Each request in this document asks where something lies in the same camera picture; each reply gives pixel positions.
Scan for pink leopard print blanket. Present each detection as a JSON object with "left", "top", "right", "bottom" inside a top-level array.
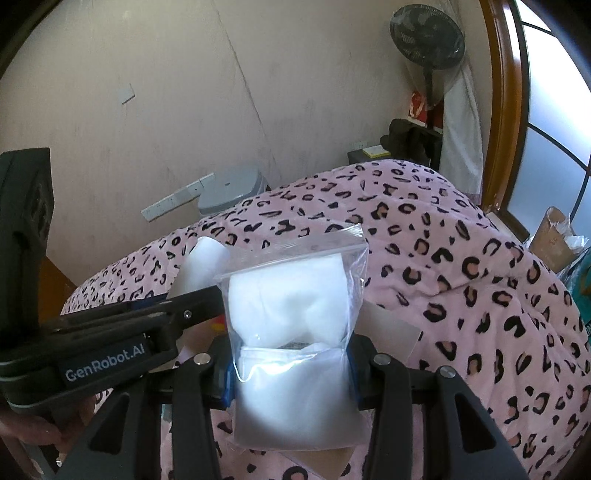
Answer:
[{"left": 63, "top": 160, "right": 590, "bottom": 479}]

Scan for red snack bag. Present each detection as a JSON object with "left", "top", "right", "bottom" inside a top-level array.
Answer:
[{"left": 408, "top": 91, "right": 431, "bottom": 127}]

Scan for wooden window frame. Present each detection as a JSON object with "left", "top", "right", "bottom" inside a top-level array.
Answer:
[{"left": 480, "top": 0, "right": 530, "bottom": 241}]

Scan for brown cardboard box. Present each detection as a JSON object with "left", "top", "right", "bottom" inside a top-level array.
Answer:
[{"left": 529, "top": 206, "right": 590, "bottom": 273}]

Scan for red happy meal box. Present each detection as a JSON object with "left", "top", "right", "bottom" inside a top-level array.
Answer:
[{"left": 211, "top": 316, "right": 228, "bottom": 335}]

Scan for black standing fan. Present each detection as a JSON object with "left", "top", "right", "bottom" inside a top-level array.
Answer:
[{"left": 390, "top": 3, "right": 466, "bottom": 130}]

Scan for clear bag white cotton pads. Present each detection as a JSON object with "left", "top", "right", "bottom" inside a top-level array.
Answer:
[{"left": 215, "top": 225, "right": 369, "bottom": 451}]

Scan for black bedside table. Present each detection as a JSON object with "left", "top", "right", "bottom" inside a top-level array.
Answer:
[{"left": 346, "top": 118, "right": 445, "bottom": 173}]

